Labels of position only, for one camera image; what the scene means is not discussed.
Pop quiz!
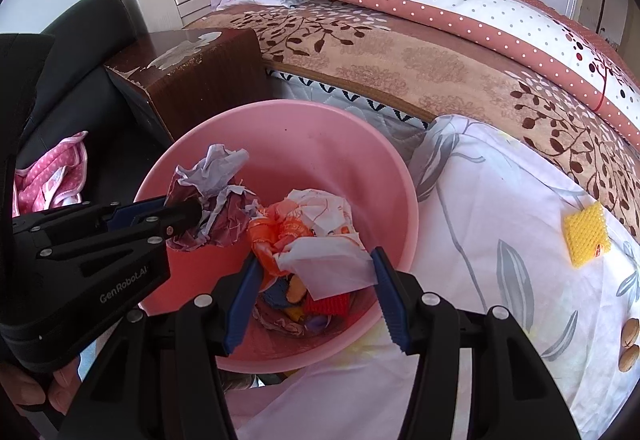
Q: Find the brown nut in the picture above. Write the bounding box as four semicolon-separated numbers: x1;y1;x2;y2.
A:
620;318;640;350
618;345;640;372

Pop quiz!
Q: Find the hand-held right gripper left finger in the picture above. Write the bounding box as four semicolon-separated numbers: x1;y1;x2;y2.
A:
57;254;263;440

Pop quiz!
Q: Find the black leather sofa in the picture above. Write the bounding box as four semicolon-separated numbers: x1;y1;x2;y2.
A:
15;0;171;201

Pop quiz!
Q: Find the brown leaf print blanket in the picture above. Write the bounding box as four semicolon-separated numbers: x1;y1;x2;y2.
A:
182;0;640;238

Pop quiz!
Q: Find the pink plastic basin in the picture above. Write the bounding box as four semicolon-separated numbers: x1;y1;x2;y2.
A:
132;100;420;375

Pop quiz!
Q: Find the brown wooden nightstand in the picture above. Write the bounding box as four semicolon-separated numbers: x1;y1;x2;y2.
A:
104;28;266;143

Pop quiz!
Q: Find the white floral bed sheet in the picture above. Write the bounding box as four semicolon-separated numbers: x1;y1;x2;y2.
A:
235;115;640;440

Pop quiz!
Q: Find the red foam net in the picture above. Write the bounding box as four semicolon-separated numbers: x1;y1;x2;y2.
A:
300;292;351;318

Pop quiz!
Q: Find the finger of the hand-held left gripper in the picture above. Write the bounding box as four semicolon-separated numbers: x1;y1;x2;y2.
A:
40;198;203;261
12;196;167;233

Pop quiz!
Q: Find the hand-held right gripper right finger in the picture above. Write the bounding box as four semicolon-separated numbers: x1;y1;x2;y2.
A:
370;246;583;440

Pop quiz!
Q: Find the pink polka dot cloth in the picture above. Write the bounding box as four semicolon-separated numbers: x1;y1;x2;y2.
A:
12;131;89;215

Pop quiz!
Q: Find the person's left hand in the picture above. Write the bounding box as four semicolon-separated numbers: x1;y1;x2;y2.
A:
0;355;83;416

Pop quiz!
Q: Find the maroon wrapper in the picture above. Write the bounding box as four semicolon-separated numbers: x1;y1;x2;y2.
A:
166;145;261;251

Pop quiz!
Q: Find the yellow foam net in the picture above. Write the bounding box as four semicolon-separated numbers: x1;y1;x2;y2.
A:
562;201;612;269

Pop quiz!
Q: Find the white printed plastic bag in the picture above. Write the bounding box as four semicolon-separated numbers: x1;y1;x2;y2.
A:
277;189;377;301

